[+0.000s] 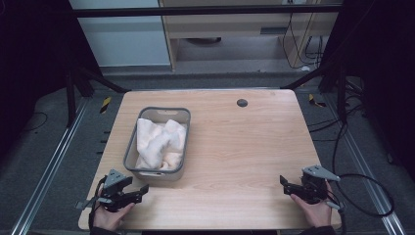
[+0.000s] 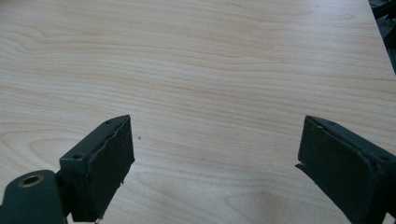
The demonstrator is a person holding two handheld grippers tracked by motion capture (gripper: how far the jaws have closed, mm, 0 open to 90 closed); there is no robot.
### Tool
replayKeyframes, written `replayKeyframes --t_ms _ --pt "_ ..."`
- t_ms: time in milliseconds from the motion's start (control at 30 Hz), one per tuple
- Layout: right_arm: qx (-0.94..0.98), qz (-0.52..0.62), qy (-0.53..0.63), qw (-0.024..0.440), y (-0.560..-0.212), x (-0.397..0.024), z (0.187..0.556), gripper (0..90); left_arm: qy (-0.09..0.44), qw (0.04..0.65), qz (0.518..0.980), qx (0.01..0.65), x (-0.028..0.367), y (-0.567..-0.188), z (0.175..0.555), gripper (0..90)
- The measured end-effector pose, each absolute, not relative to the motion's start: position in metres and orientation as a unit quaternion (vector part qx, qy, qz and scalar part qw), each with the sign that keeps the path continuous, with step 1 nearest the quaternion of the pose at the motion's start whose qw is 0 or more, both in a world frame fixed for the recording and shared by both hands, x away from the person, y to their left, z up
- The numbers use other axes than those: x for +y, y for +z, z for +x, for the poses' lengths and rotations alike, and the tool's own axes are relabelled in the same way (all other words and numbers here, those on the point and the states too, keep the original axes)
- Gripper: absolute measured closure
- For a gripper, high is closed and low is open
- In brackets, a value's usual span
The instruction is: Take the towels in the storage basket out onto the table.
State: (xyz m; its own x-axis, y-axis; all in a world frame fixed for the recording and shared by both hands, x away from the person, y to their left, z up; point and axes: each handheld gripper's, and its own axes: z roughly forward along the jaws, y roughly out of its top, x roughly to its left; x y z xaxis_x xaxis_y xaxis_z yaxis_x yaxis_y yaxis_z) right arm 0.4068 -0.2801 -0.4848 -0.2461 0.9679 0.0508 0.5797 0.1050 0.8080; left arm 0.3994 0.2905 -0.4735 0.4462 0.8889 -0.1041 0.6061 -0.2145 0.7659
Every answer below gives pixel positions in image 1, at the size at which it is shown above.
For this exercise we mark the black metal stand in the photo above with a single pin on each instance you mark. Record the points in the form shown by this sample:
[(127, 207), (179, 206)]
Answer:
[(70, 98), (341, 94)]

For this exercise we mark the beige plastic basket grey rim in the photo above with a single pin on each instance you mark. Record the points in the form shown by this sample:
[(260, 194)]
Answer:
[(132, 153)]

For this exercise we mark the white crumpled towel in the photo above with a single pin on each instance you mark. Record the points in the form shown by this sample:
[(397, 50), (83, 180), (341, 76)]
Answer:
[(156, 143)]

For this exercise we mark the person's right hand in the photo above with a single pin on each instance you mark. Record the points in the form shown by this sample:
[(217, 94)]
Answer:
[(314, 212)]

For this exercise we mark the yellow black floor tape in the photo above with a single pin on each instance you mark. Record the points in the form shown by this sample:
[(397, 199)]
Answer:
[(314, 101), (105, 105)]

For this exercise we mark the light wooden shelf unit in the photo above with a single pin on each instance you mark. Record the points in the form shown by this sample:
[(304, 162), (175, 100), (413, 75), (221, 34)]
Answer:
[(228, 26)]

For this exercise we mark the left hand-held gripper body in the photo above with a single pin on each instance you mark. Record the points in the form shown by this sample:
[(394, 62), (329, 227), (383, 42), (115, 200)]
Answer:
[(114, 180)]

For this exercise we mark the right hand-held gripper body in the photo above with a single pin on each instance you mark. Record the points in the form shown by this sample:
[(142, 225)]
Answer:
[(315, 184)]

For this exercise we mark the aluminium floor rail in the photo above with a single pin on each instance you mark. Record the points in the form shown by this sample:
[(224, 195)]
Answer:
[(49, 169), (365, 169)]

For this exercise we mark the person's left hand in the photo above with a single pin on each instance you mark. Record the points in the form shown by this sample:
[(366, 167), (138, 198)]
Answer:
[(111, 217)]

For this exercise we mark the white cabinet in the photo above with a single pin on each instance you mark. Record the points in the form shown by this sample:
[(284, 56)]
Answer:
[(124, 42)]

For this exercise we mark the black horizontal frame bar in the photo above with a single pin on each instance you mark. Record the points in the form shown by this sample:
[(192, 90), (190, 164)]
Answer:
[(195, 11)]

